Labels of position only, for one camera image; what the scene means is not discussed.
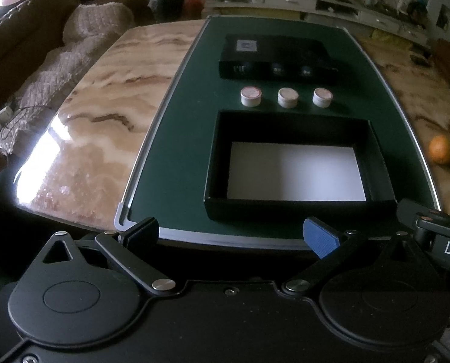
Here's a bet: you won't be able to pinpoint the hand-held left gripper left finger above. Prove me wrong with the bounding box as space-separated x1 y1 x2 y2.
39 217 177 295

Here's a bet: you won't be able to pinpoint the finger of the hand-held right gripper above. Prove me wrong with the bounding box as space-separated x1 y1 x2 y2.
396 199 444 232

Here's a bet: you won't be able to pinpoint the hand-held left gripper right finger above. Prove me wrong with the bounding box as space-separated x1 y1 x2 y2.
281 217 439 296

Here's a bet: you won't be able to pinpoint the black box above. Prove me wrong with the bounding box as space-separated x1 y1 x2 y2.
203 110 398 224
219 35 339 84

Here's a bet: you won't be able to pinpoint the white round container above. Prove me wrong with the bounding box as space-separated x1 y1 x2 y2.
277 88 299 108
240 86 263 107
312 88 332 108

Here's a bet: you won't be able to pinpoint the marble desktop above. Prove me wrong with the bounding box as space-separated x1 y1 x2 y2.
13 19 450 235

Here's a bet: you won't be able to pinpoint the orange fruit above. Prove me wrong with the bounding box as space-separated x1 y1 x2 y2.
427 135 450 165

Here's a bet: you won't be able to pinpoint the dark green desk mat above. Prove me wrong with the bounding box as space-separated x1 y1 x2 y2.
113 15 443 250

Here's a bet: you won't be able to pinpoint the beige quilted blanket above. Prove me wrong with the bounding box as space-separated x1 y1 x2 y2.
0 3 137 155

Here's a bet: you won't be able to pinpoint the black bin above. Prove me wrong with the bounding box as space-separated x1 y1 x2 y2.
157 0 188 23

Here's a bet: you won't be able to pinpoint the brown sofa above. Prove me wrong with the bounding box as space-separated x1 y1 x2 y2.
0 0 154 95

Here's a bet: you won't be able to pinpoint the red plastic bag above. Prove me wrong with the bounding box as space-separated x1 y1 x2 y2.
183 0 205 19

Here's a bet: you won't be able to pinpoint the white tv cabinet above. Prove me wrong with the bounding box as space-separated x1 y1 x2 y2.
206 0 438 46

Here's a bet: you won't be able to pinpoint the black cable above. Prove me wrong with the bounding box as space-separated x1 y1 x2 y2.
0 104 53 140

